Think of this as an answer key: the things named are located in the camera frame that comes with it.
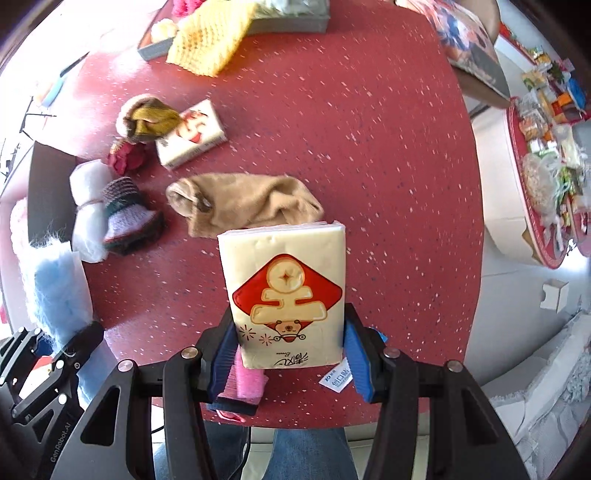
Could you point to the pink fluffy cloth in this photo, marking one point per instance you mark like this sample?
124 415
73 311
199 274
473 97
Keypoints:
19 226

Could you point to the pink sponge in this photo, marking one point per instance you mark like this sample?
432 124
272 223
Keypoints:
251 383

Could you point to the rolled pink sock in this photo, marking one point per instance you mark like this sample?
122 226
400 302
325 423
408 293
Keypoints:
143 120

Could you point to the large cream tissue pack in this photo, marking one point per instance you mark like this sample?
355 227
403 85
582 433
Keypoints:
277 277

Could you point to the white fluffy cloth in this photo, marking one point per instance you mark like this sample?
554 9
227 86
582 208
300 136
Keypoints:
90 184

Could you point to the grey tray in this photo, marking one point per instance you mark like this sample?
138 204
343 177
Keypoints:
291 24

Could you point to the floral cushion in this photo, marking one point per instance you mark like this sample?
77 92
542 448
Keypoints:
466 41

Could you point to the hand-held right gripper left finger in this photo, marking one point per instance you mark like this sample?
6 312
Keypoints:
222 364

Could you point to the tan fluffy sock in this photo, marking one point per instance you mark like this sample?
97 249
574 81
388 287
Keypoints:
240 198

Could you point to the magenta fluffy ball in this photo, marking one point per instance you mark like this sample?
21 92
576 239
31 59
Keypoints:
184 5

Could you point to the small red print tissue pack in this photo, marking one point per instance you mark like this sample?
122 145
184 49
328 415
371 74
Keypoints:
189 136

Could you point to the grey cardboard box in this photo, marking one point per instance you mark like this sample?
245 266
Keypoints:
46 184

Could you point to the yellow foam net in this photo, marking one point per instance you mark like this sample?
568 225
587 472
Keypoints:
207 41

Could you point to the grey white blanket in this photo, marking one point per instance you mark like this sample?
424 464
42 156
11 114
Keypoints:
545 401

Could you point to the dark red crocheted flower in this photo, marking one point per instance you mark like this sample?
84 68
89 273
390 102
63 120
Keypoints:
125 157

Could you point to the light blue fluffy cloth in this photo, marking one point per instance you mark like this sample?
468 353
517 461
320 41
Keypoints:
55 286

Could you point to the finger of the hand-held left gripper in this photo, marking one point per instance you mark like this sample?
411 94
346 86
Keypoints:
21 350
83 339

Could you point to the pink wrapper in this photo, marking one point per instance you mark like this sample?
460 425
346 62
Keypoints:
231 416

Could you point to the person's blue jeans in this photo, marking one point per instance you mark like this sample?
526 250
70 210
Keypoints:
314 457

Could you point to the small white box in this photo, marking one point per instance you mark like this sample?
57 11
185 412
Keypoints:
554 295

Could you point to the dark striped small item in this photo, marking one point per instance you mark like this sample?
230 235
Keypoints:
129 221

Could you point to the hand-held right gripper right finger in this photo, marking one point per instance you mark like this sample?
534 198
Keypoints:
360 364

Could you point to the red round side table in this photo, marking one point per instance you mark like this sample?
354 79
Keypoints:
513 134

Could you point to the small white paper label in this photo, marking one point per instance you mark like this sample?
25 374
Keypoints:
336 379

